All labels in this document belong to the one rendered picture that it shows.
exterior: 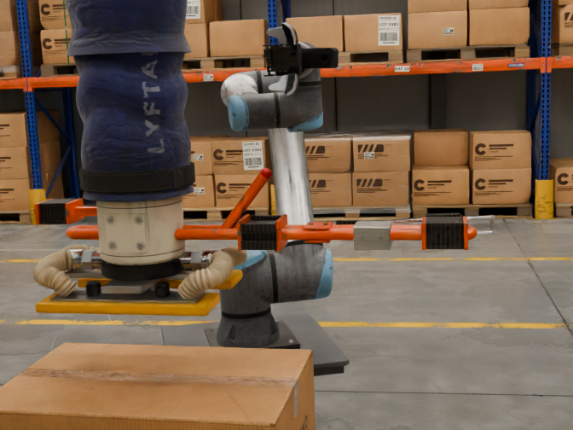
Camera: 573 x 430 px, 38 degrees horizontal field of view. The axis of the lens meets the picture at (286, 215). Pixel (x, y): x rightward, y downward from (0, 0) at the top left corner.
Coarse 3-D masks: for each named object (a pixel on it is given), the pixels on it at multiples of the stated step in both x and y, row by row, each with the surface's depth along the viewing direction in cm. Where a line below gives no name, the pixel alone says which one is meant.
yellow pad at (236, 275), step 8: (232, 272) 179; (240, 272) 180; (80, 280) 178; (88, 280) 177; (96, 280) 177; (104, 280) 177; (160, 280) 175; (168, 280) 174; (176, 280) 174; (232, 280) 173; (208, 288) 173; (216, 288) 173; (224, 288) 172
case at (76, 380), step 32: (64, 352) 190; (96, 352) 190; (128, 352) 189; (160, 352) 188; (192, 352) 187; (224, 352) 186; (256, 352) 185; (288, 352) 185; (32, 384) 171; (64, 384) 171; (96, 384) 170; (128, 384) 169; (160, 384) 169; (192, 384) 168; (224, 384) 167; (256, 384) 167; (288, 384) 166; (0, 416) 159; (32, 416) 157; (64, 416) 156; (96, 416) 155; (128, 416) 153; (160, 416) 152; (192, 416) 152; (224, 416) 151; (256, 416) 151; (288, 416) 159
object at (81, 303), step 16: (96, 288) 161; (160, 288) 158; (48, 304) 159; (64, 304) 159; (80, 304) 158; (96, 304) 157; (112, 304) 157; (128, 304) 157; (144, 304) 156; (160, 304) 156; (176, 304) 155; (192, 304) 155; (208, 304) 155
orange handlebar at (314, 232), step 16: (80, 208) 197; (288, 224) 165; (304, 224) 164; (320, 224) 161; (336, 224) 163; (352, 224) 163; (400, 224) 161; (416, 224) 160; (304, 240) 160; (320, 240) 160; (352, 240) 159; (400, 240) 157; (416, 240) 156
